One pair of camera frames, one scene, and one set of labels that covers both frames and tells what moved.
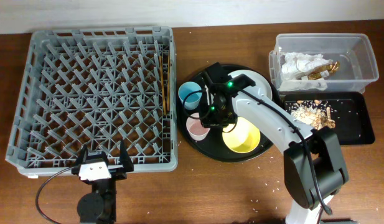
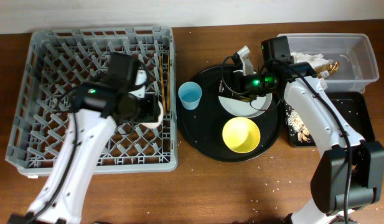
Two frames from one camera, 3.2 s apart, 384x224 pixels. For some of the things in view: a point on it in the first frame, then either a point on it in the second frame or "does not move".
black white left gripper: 120,172 → 148,107
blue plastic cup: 193,100 does not move
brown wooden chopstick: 162,81 does not move
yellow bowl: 243,137 does not move
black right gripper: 209,121 → 239,75
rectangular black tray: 349,111 does not move
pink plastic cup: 196,130 → 155,125
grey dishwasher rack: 96,87 does not move
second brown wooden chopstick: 168,102 does not move
